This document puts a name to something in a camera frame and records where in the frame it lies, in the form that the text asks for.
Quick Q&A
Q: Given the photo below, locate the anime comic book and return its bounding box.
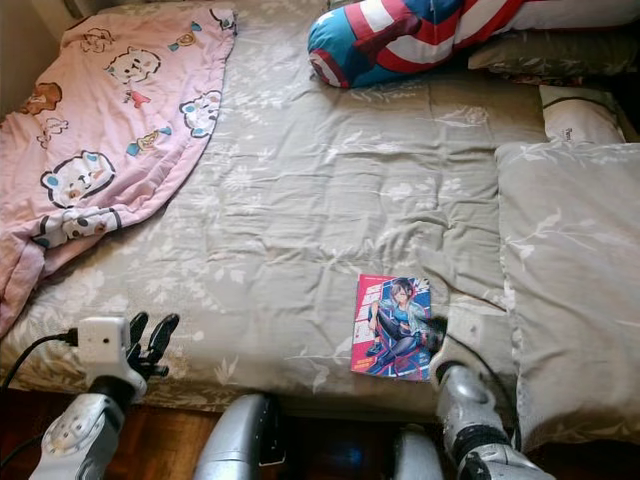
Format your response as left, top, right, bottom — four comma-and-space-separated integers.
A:
351, 273, 434, 382

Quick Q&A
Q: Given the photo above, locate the large grey floral pillow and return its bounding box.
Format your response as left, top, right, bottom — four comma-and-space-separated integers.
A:
495, 140, 640, 451

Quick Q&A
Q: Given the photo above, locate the pink cartoon blanket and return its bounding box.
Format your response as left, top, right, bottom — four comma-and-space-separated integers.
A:
0, 5, 238, 336

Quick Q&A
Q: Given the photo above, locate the silver robot right leg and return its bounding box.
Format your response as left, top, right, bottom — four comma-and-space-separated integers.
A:
390, 425, 446, 480

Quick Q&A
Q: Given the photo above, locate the bed with grey floral sheet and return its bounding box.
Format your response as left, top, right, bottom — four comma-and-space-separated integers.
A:
0, 0, 640, 451

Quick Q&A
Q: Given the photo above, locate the small white pillow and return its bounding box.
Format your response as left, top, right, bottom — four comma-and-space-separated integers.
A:
538, 84, 626, 145

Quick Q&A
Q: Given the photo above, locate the Captain America bolster pillow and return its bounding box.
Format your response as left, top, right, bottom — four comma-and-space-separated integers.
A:
307, 0, 621, 91

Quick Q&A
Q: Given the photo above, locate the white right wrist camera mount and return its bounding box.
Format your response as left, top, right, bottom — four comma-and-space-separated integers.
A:
446, 315, 496, 371

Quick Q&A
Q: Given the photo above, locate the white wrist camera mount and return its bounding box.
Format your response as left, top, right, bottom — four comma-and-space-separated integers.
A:
446, 315, 496, 371
78, 316, 146, 386

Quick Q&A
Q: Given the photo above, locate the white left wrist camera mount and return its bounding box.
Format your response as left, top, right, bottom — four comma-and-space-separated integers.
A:
78, 316, 146, 386

